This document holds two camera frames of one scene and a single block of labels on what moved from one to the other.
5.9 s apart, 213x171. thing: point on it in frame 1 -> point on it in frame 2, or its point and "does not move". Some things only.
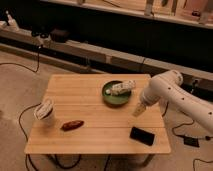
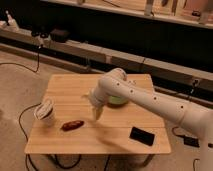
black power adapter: (191, 141) does not move
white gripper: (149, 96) -> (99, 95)
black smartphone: (142, 136) does not move
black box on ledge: (59, 36) does not move
